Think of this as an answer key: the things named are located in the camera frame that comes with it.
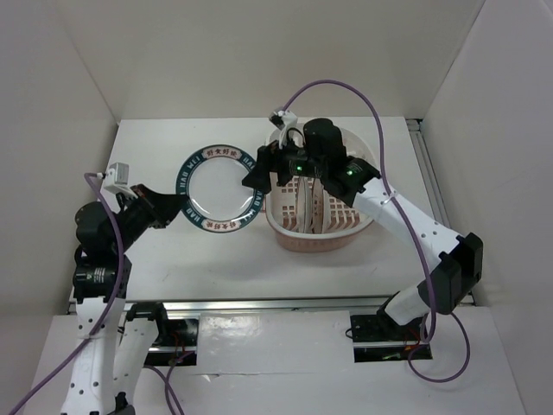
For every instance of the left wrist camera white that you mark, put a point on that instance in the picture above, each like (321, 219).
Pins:
(115, 180)

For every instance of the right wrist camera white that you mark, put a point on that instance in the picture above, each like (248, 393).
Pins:
(283, 120)

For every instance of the aluminium rail right side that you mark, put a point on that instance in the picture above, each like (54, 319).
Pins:
(439, 211)

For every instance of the white plate dark teal rim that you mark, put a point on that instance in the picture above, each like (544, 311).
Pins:
(211, 179)

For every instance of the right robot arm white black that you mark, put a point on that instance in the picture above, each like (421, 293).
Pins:
(452, 263)

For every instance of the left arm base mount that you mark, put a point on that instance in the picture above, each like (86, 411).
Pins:
(178, 342)

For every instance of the white plate orange sunburst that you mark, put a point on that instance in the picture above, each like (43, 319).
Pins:
(318, 207)

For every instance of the aluminium rail front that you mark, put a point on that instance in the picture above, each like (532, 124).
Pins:
(182, 309)

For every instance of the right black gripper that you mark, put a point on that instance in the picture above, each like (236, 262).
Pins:
(269, 157)

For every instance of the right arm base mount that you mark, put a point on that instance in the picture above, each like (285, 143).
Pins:
(372, 343)

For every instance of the aluminium rail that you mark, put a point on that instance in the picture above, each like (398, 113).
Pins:
(182, 309)
(439, 211)

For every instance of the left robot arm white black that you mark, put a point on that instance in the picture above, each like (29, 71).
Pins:
(114, 341)

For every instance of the white plate red characters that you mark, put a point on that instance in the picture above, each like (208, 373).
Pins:
(303, 206)

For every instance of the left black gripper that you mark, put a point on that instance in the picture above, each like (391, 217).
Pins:
(162, 208)

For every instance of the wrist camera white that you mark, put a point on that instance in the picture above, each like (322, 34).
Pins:
(283, 120)
(115, 180)

